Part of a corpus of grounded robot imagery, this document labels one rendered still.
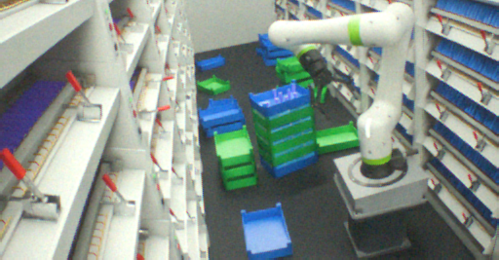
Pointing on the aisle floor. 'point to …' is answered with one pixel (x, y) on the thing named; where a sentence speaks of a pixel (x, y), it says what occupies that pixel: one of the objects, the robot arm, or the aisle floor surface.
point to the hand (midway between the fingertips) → (341, 106)
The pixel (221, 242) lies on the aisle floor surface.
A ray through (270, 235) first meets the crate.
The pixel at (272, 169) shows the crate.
